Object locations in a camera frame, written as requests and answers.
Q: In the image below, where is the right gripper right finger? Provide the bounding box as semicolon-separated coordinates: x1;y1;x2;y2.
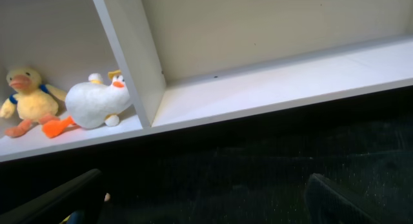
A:
305;172;388;224

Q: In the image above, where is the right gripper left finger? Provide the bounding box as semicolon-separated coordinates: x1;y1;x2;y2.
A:
0;168;106;224

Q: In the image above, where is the yellow rattle drum toy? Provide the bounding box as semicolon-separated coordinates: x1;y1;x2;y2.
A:
60;192;112;224

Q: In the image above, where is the white plush duck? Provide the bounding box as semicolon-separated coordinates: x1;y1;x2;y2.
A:
41;69;134;139

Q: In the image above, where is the yellow plush duck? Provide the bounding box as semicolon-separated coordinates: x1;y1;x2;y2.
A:
0;66;68;138

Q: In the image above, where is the white shelf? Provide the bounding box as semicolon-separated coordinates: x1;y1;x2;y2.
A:
0;0;413;163

